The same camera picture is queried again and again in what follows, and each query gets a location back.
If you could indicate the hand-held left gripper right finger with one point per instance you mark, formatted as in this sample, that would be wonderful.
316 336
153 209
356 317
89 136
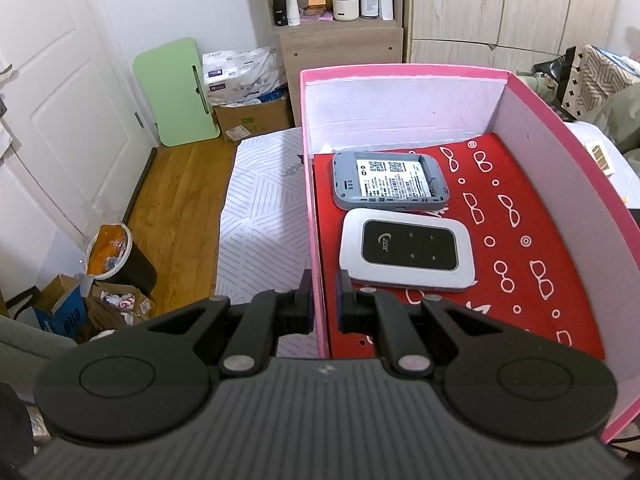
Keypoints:
344 305

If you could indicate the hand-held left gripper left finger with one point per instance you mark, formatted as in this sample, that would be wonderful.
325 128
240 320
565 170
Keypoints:
305 302

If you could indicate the pink cardboard box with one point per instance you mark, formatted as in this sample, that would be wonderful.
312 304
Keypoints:
550 170

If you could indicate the white pocket router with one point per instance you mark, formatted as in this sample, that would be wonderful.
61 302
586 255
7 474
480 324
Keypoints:
407 242

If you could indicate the grey pocket router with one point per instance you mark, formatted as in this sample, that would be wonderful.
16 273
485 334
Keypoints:
390 180

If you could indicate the black trash bin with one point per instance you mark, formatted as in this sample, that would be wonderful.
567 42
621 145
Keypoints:
132 270

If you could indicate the red printed cloth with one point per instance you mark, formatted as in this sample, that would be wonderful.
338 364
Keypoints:
505 225

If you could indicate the crumpled paper pile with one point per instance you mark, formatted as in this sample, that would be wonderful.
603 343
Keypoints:
120 302

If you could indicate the brown cardboard box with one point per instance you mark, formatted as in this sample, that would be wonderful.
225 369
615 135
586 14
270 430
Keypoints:
250 117

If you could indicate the white plastic tissue package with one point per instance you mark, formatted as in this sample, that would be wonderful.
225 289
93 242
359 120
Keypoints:
240 75

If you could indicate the blue cardboard box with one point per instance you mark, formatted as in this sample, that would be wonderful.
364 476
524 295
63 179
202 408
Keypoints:
65 310

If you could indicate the light green board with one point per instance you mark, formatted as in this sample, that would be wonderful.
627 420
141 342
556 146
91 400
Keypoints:
170 90

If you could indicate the wooden shelf unit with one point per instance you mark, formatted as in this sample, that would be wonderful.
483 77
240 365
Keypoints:
340 45

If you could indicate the flat pink box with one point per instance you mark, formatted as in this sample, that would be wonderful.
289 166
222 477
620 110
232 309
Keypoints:
316 16

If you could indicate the small black bottle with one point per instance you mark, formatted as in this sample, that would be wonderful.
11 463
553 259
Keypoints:
279 12

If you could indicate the colour swatch card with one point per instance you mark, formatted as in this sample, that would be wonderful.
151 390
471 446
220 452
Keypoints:
601 158

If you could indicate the white tube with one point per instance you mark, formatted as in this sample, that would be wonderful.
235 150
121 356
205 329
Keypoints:
291 5

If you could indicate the white jar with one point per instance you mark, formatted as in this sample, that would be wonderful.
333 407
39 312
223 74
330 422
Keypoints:
346 6

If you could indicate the wooden wardrobe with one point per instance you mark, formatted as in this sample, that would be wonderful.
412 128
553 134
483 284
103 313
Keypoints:
475 10

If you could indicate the white door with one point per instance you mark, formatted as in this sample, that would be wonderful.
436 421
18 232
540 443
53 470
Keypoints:
60 85

